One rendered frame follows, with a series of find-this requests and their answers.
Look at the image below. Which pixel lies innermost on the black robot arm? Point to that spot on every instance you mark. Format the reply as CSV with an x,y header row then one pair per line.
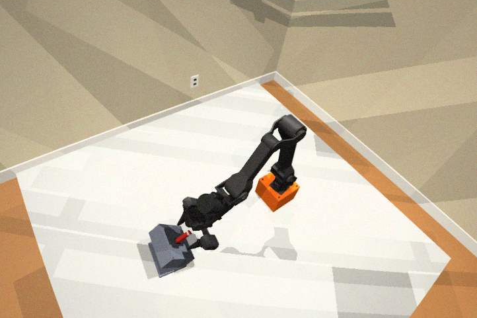
x,y
240,184

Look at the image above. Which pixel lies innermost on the dark red peg with grey band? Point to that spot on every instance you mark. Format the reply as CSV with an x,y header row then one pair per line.
x,y
183,236

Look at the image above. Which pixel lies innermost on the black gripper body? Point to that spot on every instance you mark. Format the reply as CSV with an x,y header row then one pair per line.
x,y
208,241

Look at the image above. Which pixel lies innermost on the dark grey sloped panel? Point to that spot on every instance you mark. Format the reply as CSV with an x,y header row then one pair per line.
x,y
168,255

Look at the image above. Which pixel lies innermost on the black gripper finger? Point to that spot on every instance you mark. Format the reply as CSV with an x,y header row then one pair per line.
x,y
181,220
195,245

